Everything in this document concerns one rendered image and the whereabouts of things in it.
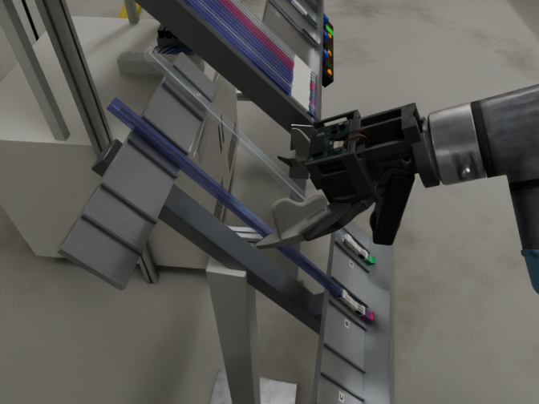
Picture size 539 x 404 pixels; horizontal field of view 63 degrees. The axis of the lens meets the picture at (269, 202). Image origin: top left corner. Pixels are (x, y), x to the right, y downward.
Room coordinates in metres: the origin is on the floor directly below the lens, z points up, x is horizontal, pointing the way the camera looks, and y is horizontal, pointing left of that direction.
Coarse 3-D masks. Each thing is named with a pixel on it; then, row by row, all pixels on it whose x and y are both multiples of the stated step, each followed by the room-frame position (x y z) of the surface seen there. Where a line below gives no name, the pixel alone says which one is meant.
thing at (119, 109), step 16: (112, 112) 0.39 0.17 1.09; (128, 112) 0.39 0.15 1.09; (144, 128) 0.39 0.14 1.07; (160, 144) 0.38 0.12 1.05; (176, 160) 0.38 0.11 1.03; (192, 176) 0.38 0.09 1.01; (208, 176) 0.38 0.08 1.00; (224, 192) 0.38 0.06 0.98; (240, 208) 0.37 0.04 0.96; (256, 224) 0.36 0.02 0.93; (288, 256) 0.35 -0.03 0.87; (304, 256) 0.36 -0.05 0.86; (320, 272) 0.35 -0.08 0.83; (336, 288) 0.34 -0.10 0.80; (368, 320) 0.33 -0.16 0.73
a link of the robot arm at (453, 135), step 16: (432, 112) 0.35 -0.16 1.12; (448, 112) 0.34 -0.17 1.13; (464, 112) 0.33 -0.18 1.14; (432, 128) 0.32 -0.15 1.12; (448, 128) 0.32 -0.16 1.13; (464, 128) 0.31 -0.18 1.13; (432, 144) 0.31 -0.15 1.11; (448, 144) 0.31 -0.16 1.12; (464, 144) 0.30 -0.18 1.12; (432, 160) 0.31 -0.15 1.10; (448, 160) 0.30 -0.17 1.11; (464, 160) 0.30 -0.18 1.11; (480, 160) 0.29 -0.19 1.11; (448, 176) 0.29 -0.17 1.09; (464, 176) 0.29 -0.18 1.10; (480, 176) 0.29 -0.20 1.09
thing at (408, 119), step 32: (320, 128) 0.38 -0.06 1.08; (352, 128) 0.35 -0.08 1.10; (384, 128) 0.34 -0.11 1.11; (416, 128) 0.32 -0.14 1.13; (320, 160) 0.32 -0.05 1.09; (352, 160) 0.31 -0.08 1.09; (384, 160) 0.33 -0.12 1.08; (416, 160) 0.31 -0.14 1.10; (352, 192) 0.32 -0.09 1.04; (384, 192) 0.32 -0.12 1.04
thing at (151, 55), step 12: (156, 60) 0.49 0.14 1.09; (168, 72) 0.49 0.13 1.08; (180, 84) 0.49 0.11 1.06; (192, 96) 0.49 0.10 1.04; (204, 96) 0.50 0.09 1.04; (204, 108) 0.48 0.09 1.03; (216, 108) 0.49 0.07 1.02; (216, 120) 0.48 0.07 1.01; (228, 120) 0.49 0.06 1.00; (228, 132) 0.48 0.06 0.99; (240, 132) 0.49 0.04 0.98; (240, 144) 0.48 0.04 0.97; (252, 144) 0.48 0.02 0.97; (252, 156) 0.47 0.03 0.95; (264, 156) 0.48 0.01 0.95; (264, 168) 0.47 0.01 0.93; (276, 168) 0.47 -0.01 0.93; (288, 180) 0.47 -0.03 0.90; (300, 192) 0.46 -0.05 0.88; (372, 264) 0.43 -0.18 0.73
